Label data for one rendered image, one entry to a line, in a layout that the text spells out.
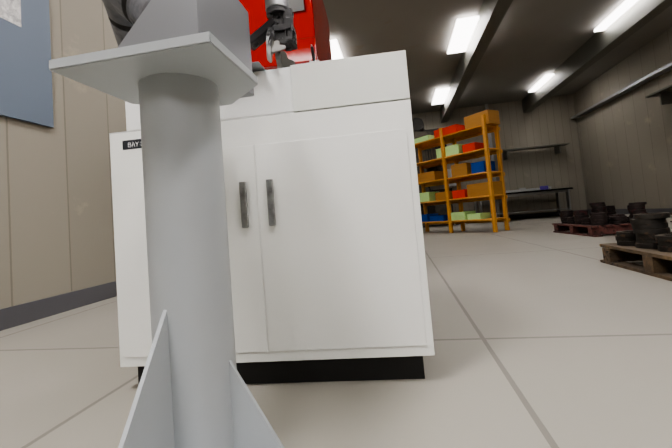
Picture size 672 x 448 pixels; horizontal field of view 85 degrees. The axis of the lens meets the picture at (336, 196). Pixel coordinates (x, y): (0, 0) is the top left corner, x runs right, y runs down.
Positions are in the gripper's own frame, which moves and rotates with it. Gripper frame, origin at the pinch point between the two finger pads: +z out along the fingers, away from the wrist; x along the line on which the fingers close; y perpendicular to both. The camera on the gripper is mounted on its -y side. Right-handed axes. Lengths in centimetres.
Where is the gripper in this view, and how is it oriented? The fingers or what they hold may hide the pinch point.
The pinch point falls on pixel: (275, 73)
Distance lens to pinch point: 124.7
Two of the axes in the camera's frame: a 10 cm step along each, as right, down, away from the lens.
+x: 1.2, 0.5, 9.9
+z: 0.8, 9.9, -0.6
